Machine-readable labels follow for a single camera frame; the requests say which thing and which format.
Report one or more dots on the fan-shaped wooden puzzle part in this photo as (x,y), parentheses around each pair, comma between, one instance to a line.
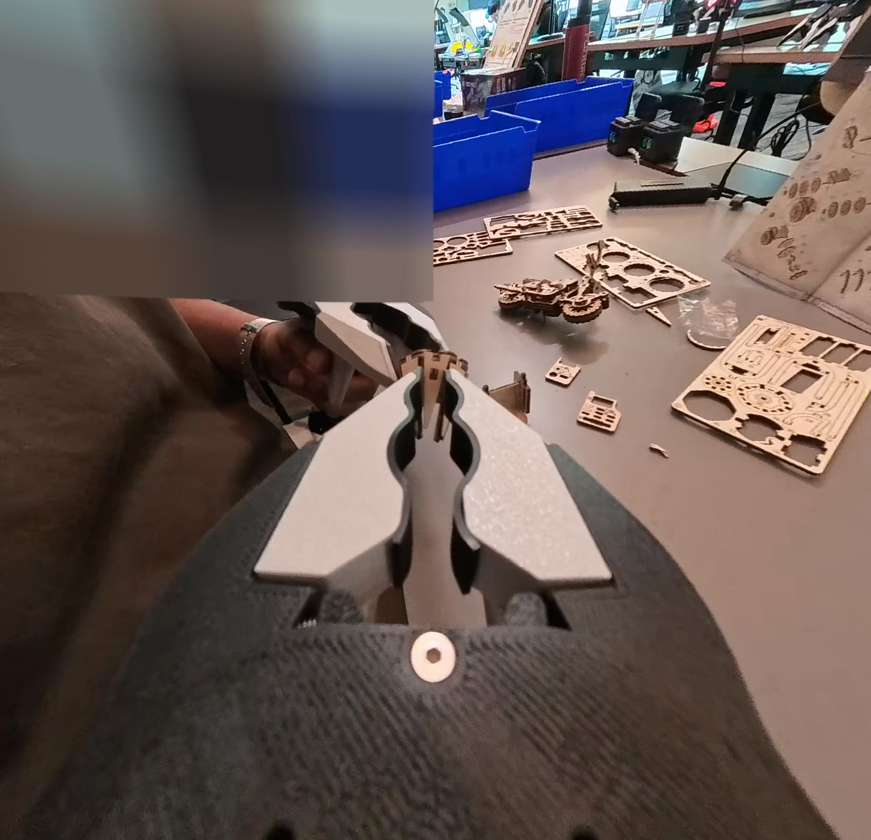
(432,377)

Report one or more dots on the curved wooden piece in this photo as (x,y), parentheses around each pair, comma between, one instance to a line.
(704,343)

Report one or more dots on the wooden puzzle sheet, small cutouts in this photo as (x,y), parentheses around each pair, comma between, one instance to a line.
(500,249)

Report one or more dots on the long background table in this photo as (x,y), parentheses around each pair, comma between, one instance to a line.
(680,40)

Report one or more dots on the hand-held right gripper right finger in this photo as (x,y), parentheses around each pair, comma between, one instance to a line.
(537,499)

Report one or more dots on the black battery charger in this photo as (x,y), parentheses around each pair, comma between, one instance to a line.
(622,137)
(659,142)

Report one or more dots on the clear plastic bag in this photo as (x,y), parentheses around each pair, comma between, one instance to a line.
(711,312)

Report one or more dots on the person's left forearm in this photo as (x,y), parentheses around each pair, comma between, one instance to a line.
(211,329)

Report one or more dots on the red pillar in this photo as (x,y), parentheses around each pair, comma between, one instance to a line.
(577,37)

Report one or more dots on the wooden puzzle sheet, round holes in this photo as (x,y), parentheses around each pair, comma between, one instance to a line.
(680,278)

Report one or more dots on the person's left hand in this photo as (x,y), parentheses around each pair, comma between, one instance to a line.
(299,363)

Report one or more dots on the standing instruction booklet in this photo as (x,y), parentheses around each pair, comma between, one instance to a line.
(816,227)

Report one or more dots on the small wooden panel, round holes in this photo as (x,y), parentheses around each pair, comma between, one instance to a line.
(563,371)

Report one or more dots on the triangular wooden piece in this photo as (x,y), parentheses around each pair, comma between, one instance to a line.
(659,316)

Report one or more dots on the standing printed board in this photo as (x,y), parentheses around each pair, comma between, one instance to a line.
(520,16)

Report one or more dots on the dark printed box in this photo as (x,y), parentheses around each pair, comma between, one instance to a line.
(493,88)

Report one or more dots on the wooden motorcycle model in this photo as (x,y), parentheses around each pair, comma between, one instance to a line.
(544,292)

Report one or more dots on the wooden puzzle sheet, slotted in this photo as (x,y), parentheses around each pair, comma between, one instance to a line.
(748,350)

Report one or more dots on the wooden puzzle sheet, long cutouts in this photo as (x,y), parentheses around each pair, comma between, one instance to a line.
(544,222)

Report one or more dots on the person's brown clothing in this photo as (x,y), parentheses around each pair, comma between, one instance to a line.
(102,479)

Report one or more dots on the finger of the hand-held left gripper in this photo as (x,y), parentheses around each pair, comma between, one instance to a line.
(425,329)
(354,346)

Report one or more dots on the black power adapter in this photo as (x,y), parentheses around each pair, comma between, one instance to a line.
(660,192)

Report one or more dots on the black stand pole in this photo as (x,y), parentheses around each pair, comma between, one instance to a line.
(722,23)

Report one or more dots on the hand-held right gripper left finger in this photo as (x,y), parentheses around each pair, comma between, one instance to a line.
(340,499)

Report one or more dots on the small wooden panel, slots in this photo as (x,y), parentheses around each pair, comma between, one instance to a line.
(599,412)

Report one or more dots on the dark brown table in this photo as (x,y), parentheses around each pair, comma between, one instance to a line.
(769,57)

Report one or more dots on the wooden sidecar model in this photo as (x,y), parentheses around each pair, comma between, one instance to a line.
(510,394)

